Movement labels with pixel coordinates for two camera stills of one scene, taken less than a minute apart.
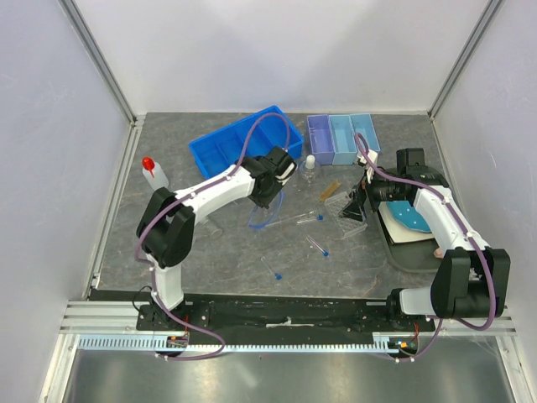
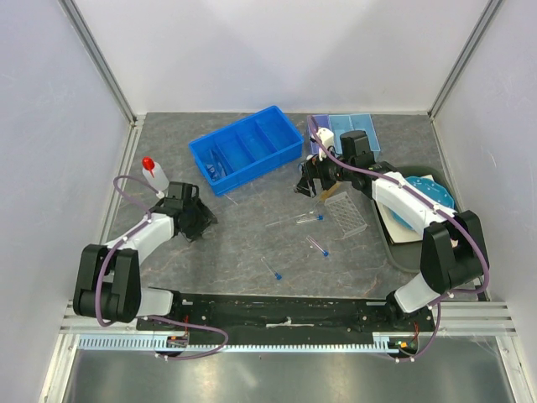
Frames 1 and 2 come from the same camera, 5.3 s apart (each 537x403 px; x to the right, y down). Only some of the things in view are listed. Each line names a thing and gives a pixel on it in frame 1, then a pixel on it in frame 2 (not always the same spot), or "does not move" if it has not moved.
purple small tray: x=320 y=139 does not move
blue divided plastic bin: x=216 y=151 does not move
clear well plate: x=346 y=227 does not move
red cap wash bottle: x=154 y=173 does not move
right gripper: x=355 y=208 -> x=312 y=169
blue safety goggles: x=258 y=227 -> x=221 y=173
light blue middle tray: x=344 y=139 does not move
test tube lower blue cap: x=277 y=275 does not move
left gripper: x=264 y=201 -> x=204 y=217
